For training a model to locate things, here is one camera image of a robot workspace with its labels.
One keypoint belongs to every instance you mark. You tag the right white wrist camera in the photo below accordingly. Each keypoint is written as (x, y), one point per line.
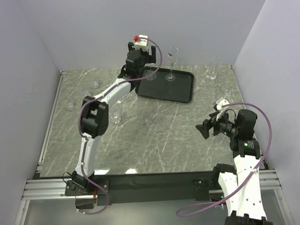
(220, 107)

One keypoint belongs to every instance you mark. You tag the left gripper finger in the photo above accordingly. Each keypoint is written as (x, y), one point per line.
(152, 56)
(130, 46)

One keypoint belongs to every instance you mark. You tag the clear flute glass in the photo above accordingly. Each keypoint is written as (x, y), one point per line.
(213, 67)
(116, 112)

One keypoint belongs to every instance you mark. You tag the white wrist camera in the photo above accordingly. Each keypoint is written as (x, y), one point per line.
(141, 43)
(220, 107)

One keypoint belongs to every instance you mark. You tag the black rectangular tray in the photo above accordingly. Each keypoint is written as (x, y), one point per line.
(180, 90)

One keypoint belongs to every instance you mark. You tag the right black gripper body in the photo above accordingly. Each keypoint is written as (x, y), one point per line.
(223, 124)

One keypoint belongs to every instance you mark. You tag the champagne flute with dark mark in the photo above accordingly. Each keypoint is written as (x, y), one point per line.
(172, 60)

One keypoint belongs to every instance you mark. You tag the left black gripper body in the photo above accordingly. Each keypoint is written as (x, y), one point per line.
(145, 58)

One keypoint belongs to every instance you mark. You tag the clear wine glass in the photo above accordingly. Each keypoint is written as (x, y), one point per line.
(149, 73)

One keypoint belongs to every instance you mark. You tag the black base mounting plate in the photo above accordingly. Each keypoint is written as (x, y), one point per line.
(129, 188)

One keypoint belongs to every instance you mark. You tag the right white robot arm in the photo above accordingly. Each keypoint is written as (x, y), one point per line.
(239, 181)

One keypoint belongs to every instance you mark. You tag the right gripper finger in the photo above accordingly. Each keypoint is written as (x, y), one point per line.
(213, 114)
(204, 128)

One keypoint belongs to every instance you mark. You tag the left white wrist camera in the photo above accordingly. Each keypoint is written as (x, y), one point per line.
(141, 43)

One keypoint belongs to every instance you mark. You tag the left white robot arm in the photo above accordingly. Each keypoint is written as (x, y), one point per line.
(94, 114)

